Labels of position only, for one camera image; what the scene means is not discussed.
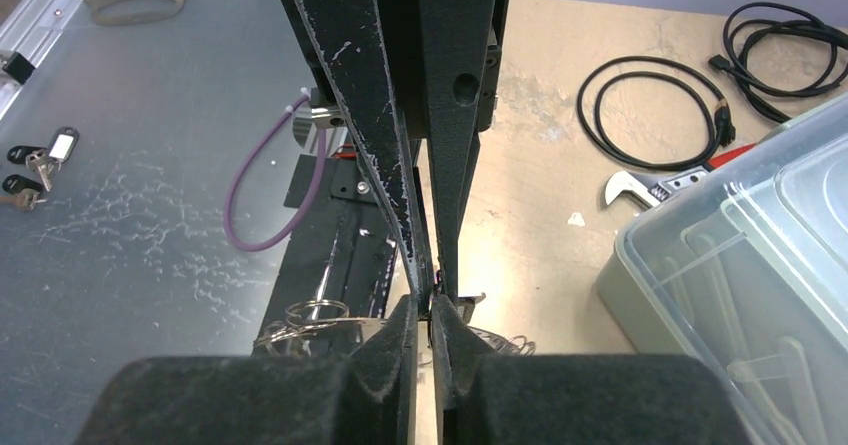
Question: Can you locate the black usb cable loop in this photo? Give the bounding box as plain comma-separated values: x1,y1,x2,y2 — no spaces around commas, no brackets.
574,55,738,172

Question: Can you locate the red handled adjustable wrench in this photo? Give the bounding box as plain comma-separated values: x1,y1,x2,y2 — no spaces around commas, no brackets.
602,144,755,209

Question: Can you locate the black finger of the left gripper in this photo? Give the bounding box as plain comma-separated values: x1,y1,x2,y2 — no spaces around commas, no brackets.
378,0,509,299
281,0,434,315

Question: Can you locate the black tagged key bunch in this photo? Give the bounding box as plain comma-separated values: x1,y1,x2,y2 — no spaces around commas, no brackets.
1,127,80,212

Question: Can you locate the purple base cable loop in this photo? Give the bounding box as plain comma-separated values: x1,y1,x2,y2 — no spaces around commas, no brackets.
223,87,329,253

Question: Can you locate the aluminium frame rail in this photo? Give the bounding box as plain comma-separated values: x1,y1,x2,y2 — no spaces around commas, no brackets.
1,0,101,128

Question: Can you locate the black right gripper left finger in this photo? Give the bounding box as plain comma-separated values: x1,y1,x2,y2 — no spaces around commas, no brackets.
74,296,417,444

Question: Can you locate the clear plastic storage box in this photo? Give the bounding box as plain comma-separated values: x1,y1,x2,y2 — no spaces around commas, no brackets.
595,97,847,444

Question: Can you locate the coiled black cable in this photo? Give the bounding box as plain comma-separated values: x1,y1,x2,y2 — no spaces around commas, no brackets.
707,1,848,125

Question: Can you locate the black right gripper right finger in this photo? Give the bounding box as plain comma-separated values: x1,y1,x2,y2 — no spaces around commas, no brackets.
430,295,751,444

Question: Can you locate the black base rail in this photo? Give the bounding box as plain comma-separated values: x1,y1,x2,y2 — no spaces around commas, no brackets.
259,158,397,334

